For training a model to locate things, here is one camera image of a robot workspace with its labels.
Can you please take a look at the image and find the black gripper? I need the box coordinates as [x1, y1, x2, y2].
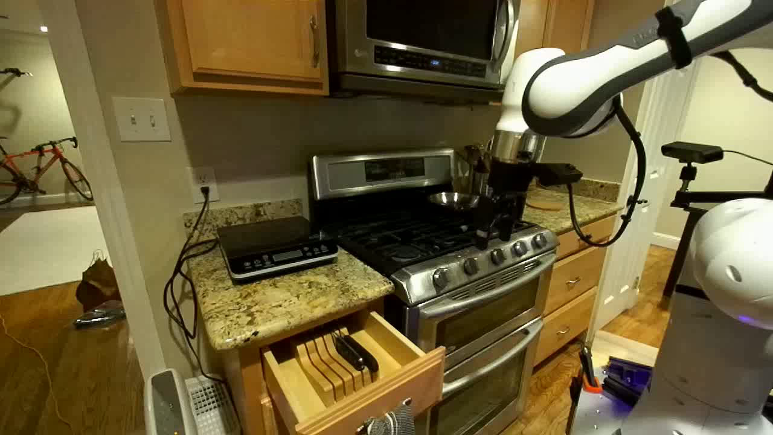
[473, 155, 542, 248]

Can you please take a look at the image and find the wooden kitchen drawer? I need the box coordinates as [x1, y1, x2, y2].
[261, 310, 447, 435]

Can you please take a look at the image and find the wooden cabinet drawer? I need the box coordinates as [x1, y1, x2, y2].
[533, 287, 599, 369]
[542, 244, 610, 316]
[554, 213, 621, 260]

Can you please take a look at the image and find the steel frying pan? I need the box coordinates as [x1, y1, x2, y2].
[425, 189, 484, 213]

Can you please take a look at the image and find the utensil holder with utensils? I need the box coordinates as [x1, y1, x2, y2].
[449, 142, 498, 196]

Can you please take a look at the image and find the granite countertop beside door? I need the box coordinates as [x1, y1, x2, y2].
[523, 179, 623, 237]

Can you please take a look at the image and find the stainless steel gas stove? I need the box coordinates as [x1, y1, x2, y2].
[309, 144, 563, 435]

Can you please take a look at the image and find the white door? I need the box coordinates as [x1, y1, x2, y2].
[588, 56, 703, 332]

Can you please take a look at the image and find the stainless steel microwave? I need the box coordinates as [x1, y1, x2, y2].
[330, 0, 524, 104]

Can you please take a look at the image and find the robot stand platform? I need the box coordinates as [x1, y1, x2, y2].
[566, 352, 663, 435]

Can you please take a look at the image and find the wooden knife organiser insert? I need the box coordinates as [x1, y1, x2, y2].
[292, 324, 382, 407]

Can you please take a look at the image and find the grey striped towel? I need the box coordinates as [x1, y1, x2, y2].
[357, 398, 419, 435]

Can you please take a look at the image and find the black induction cooktop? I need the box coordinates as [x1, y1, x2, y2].
[216, 213, 344, 285]

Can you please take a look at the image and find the granite countertop with cooktop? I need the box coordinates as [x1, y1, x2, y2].
[181, 197, 396, 355]

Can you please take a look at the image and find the white space heater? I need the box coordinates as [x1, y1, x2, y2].
[142, 366, 200, 435]

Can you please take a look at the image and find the brown bag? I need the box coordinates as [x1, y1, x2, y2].
[75, 255, 127, 312]

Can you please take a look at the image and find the red bicycle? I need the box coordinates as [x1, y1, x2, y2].
[0, 134, 98, 207]

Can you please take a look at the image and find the looping black robot cable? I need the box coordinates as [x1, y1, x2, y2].
[566, 94, 651, 250]

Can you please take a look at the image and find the black handled knife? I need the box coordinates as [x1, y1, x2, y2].
[334, 332, 382, 377]

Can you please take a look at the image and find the black camera on tripod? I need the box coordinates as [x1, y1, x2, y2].
[659, 139, 773, 299]

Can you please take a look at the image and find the narrow wooden wall cabinet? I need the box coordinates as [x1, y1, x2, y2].
[516, 0, 599, 57]

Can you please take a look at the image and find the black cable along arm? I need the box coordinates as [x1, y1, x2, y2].
[711, 49, 773, 104]

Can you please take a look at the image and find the white wall outlet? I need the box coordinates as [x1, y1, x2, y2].
[191, 163, 223, 206]

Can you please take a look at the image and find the black cooktop power cable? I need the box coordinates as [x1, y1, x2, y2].
[162, 186, 226, 381]

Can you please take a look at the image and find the white light switch plate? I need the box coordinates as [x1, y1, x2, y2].
[111, 94, 175, 144]

